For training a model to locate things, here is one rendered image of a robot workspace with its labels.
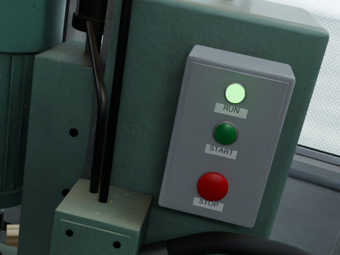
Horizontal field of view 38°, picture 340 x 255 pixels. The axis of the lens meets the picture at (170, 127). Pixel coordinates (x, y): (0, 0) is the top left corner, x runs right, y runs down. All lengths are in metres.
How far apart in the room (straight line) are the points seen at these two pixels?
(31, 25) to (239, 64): 0.27
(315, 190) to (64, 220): 1.64
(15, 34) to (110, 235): 0.26
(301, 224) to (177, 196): 1.67
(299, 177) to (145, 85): 1.56
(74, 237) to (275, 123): 0.23
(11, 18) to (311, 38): 0.33
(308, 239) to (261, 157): 1.71
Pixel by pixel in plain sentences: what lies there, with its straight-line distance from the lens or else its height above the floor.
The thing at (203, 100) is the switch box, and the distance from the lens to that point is 0.45.
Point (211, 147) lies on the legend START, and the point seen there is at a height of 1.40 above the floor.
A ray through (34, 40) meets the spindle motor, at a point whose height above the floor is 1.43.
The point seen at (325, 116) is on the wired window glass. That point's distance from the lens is 2.04.
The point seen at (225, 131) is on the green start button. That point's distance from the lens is 0.46.
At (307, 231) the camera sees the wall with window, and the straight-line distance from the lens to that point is 2.15.
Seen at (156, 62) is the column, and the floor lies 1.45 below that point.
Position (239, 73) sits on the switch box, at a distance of 0.45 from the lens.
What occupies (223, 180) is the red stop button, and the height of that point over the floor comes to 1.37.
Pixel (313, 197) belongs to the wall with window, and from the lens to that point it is 2.08.
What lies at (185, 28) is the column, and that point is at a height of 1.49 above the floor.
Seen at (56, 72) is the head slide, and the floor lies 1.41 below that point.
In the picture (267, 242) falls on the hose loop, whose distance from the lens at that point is 0.54.
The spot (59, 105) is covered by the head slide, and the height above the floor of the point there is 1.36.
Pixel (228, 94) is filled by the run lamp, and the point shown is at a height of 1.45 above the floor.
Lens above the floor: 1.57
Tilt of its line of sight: 20 degrees down
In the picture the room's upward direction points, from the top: 11 degrees clockwise
